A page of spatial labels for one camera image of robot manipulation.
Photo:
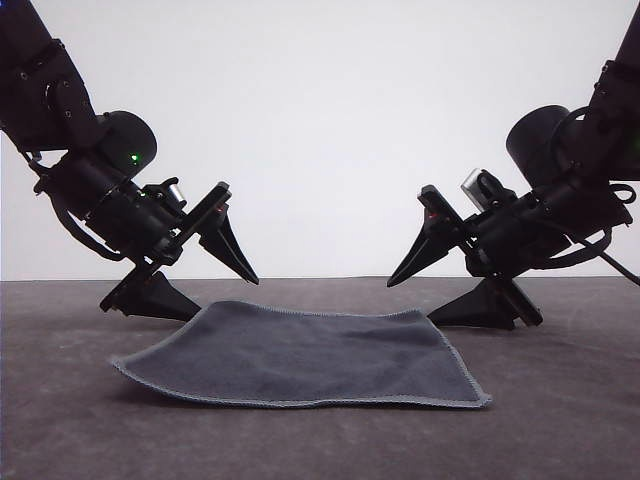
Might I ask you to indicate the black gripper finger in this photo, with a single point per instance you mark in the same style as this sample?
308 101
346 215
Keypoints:
480 310
225 245
160 300
435 240

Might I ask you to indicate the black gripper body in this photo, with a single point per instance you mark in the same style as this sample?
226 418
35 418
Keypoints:
515 230
135 220

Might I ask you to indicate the purple towel with grey hem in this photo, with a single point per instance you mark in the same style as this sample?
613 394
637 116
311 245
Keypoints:
300 360

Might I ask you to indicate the grey table cloth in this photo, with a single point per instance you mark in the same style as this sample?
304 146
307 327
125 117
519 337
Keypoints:
550 410

